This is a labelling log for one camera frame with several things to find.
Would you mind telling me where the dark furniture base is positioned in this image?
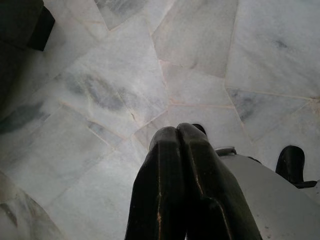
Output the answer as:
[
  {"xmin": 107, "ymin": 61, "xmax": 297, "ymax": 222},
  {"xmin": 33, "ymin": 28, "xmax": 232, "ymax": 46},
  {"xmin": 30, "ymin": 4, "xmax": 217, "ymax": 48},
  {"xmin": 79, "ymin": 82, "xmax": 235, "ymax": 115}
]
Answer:
[{"xmin": 0, "ymin": 0, "xmax": 56, "ymax": 53}]

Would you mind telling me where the silver robot leg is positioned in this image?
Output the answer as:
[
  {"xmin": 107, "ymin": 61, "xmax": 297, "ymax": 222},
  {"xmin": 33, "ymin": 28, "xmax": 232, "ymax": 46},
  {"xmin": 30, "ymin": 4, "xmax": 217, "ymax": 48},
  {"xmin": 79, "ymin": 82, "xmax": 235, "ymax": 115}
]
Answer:
[{"xmin": 215, "ymin": 145, "xmax": 320, "ymax": 240}]

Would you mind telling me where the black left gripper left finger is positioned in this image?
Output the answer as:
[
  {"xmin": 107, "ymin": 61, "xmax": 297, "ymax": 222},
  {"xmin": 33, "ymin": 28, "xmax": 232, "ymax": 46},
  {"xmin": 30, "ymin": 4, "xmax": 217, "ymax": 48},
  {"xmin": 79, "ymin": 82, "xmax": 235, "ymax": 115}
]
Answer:
[{"xmin": 124, "ymin": 125, "xmax": 188, "ymax": 240}]

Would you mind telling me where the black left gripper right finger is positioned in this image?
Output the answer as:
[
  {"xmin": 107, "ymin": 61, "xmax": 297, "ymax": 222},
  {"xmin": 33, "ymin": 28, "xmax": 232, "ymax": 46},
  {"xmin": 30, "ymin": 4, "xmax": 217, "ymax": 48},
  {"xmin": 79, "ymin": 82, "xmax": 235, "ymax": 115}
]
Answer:
[{"xmin": 176, "ymin": 122, "xmax": 262, "ymax": 240}]

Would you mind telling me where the black robot foot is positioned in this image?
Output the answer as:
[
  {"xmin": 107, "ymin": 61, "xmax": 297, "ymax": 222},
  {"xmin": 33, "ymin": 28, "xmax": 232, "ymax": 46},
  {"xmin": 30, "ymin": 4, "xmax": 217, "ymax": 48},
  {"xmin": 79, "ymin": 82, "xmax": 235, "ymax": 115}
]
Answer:
[{"xmin": 275, "ymin": 145, "xmax": 318, "ymax": 189}]

